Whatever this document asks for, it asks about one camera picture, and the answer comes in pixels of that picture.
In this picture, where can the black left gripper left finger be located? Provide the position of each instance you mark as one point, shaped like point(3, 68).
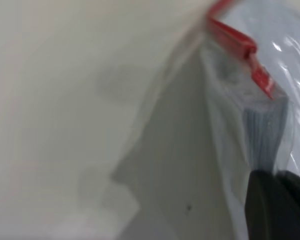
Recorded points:
point(265, 212)

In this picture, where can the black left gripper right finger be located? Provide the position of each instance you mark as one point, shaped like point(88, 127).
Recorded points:
point(298, 190)

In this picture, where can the clear plastic red-zip bag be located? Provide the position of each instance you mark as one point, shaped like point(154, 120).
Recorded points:
point(227, 125)

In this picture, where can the red zipper slider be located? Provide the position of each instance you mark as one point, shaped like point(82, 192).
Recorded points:
point(249, 48)

